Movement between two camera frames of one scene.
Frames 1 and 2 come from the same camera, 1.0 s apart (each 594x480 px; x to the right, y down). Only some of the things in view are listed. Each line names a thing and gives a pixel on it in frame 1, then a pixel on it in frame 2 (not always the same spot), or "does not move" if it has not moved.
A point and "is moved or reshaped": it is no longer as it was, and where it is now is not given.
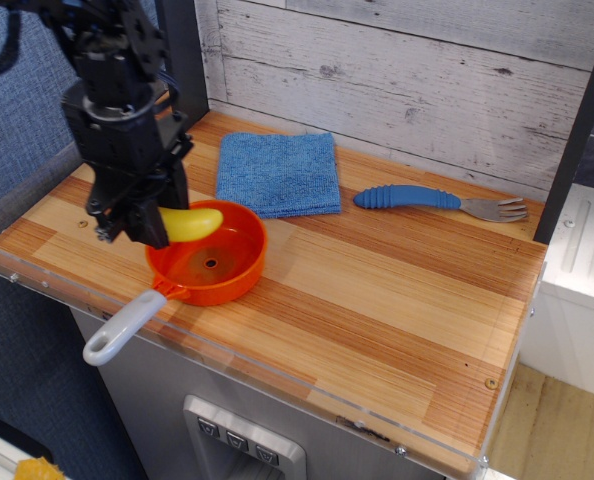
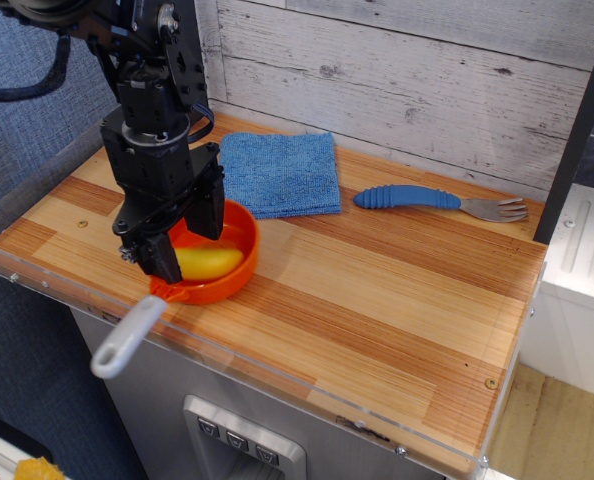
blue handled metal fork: x=495 y=210 does not move
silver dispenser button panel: x=241 y=432 does not move
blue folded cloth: x=271 y=175 does not move
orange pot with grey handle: x=210 y=271 is moved or reshaped
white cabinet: x=572 y=332 does not move
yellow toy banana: x=187 y=224 is moved or reshaped
